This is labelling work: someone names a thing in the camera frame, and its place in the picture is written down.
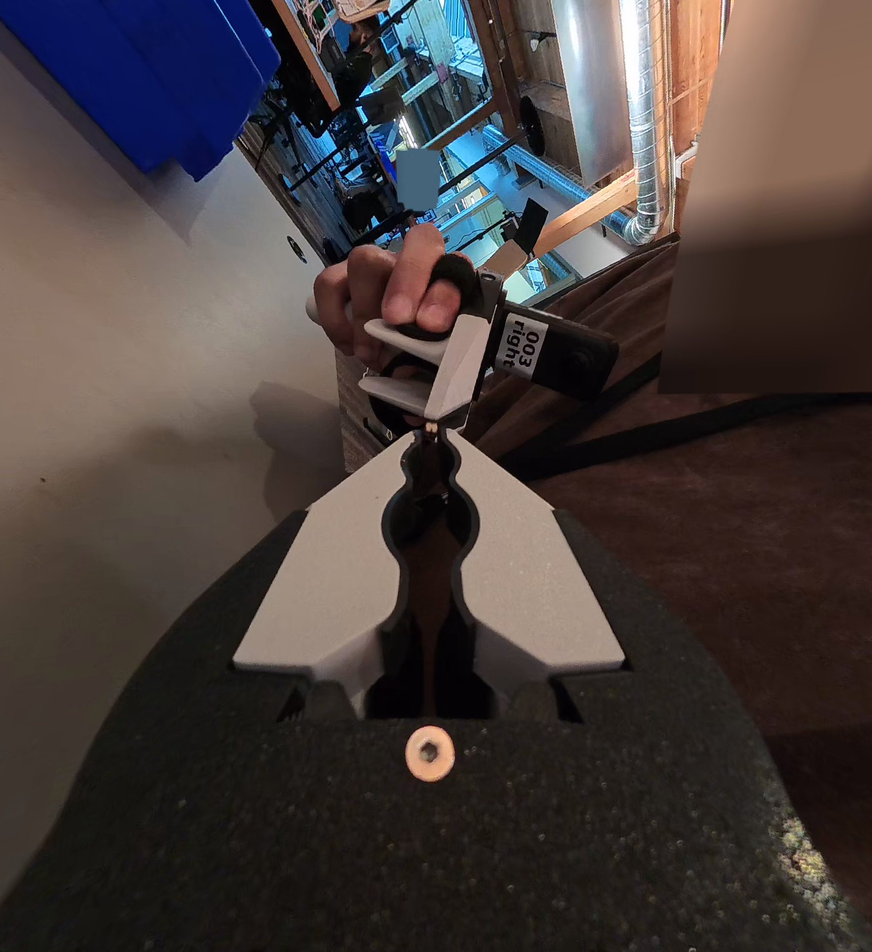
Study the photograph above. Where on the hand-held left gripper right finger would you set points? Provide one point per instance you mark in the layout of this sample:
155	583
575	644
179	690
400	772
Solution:
540	595

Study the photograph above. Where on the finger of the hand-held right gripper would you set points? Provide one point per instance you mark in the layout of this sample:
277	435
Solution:
460	372

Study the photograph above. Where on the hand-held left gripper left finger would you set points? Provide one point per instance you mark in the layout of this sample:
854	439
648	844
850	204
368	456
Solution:
324	595

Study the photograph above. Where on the person's right hand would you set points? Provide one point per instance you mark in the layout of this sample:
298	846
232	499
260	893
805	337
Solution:
399	282

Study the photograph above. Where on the black round disc on pole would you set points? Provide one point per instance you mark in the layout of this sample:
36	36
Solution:
531	126

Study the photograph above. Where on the wooden desk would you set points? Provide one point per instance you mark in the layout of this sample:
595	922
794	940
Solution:
309	52

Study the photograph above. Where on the blue plastic bin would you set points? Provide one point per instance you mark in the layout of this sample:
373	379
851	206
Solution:
146	74

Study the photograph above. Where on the grey rectangular air duct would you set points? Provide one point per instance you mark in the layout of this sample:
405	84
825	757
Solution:
592	89

